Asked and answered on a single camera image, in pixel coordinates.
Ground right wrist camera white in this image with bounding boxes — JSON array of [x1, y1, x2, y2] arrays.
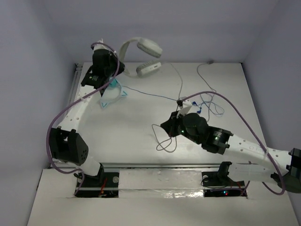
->
[[176, 100, 192, 118]]

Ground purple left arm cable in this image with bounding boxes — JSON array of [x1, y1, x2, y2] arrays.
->
[[46, 42, 118, 196]]

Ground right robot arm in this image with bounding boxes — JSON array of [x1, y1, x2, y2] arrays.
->
[[160, 112, 301, 194]]

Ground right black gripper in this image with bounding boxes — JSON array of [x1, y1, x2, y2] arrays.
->
[[160, 111, 202, 145]]

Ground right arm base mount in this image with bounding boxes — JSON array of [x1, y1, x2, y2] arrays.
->
[[200, 161, 248, 198]]

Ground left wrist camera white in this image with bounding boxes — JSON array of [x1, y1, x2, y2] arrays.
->
[[91, 39, 107, 51]]

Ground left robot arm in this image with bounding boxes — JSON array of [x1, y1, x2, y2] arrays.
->
[[46, 41, 125, 186]]

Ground blue earbuds with cable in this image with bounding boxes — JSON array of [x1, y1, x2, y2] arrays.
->
[[122, 86, 224, 117]]

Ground white over-ear headphones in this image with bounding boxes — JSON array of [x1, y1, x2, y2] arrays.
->
[[119, 37, 163, 78]]

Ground teal cat-ear headphones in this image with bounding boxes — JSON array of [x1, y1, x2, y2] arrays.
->
[[100, 79, 128, 109]]

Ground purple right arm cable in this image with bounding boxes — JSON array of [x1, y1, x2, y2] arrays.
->
[[178, 91, 286, 195]]

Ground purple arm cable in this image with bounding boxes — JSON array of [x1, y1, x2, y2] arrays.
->
[[46, 42, 118, 196], [178, 91, 286, 195]]

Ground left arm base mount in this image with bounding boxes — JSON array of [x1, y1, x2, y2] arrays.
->
[[73, 164, 119, 198]]

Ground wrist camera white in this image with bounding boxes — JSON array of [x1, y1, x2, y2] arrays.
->
[[176, 100, 192, 118], [91, 39, 107, 51]]

